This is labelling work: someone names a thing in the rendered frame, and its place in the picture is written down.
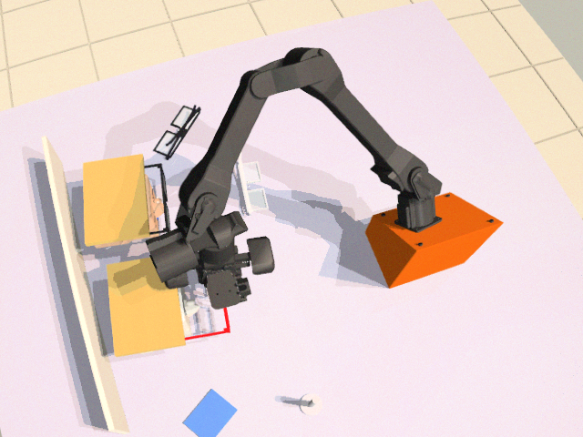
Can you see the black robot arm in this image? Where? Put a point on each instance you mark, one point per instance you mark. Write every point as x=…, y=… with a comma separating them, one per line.
x=203, y=194

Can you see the long cream flat panel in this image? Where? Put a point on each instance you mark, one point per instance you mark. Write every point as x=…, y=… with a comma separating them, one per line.
x=97, y=353

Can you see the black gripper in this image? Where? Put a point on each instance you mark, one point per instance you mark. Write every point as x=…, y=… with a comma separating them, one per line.
x=260, y=255

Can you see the red glasses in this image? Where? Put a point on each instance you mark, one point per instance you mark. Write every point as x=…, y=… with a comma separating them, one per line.
x=215, y=333

